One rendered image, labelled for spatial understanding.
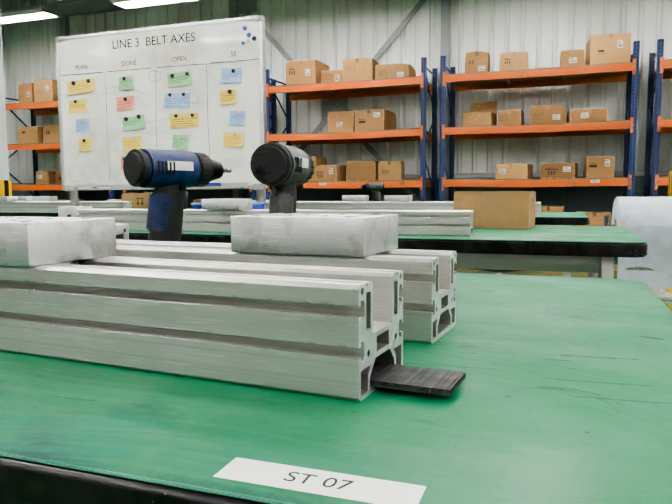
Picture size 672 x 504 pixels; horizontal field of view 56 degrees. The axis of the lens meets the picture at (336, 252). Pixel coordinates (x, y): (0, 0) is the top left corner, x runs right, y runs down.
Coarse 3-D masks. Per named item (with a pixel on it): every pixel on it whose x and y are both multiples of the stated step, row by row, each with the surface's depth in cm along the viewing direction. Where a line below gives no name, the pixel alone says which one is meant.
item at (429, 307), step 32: (128, 256) 78; (160, 256) 76; (192, 256) 74; (224, 256) 72; (256, 256) 70; (288, 256) 69; (320, 256) 67; (384, 256) 65; (416, 256) 65; (448, 256) 69; (416, 288) 63; (448, 288) 69; (416, 320) 63; (448, 320) 70
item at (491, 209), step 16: (464, 192) 259; (480, 192) 257; (496, 192) 254; (512, 192) 251; (528, 192) 249; (144, 208) 529; (464, 208) 260; (480, 208) 257; (496, 208) 254; (512, 208) 252; (528, 208) 249; (480, 224) 257; (496, 224) 255; (512, 224) 252; (528, 224) 250
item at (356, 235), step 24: (240, 216) 70; (264, 216) 69; (288, 216) 69; (312, 216) 68; (336, 216) 68; (360, 216) 68; (384, 216) 70; (240, 240) 70; (264, 240) 69; (288, 240) 68; (312, 240) 67; (336, 240) 66; (360, 240) 64; (384, 240) 70
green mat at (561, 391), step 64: (512, 320) 74; (576, 320) 74; (640, 320) 74; (0, 384) 50; (64, 384) 50; (128, 384) 50; (192, 384) 50; (512, 384) 50; (576, 384) 50; (640, 384) 50; (0, 448) 38; (64, 448) 38; (128, 448) 38; (192, 448) 38; (256, 448) 38; (320, 448) 38; (384, 448) 38; (448, 448) 38; (512, 448) 37; (576, 448) 37; (640, 448) 37
